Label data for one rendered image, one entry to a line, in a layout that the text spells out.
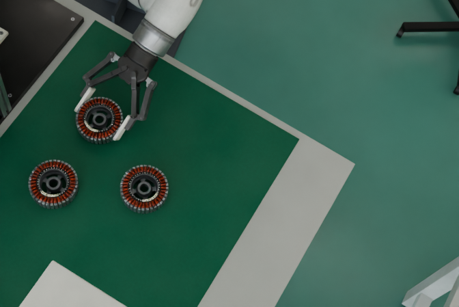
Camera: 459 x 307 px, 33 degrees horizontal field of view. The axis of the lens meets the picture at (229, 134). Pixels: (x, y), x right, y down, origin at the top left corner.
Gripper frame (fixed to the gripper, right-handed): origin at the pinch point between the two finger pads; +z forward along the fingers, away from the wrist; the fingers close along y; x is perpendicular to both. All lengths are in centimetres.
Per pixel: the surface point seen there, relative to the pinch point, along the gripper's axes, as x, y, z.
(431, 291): -63, -96, -3
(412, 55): -128, -49, -63
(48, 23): -7.2, 27.4, -10.4
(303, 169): -13, -46, -17
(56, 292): 59, -28, 15
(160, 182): 2.6, -21.3, 3.3
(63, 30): -7.7, 23.1, -11.2
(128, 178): 4.5, -14.8, 6.6
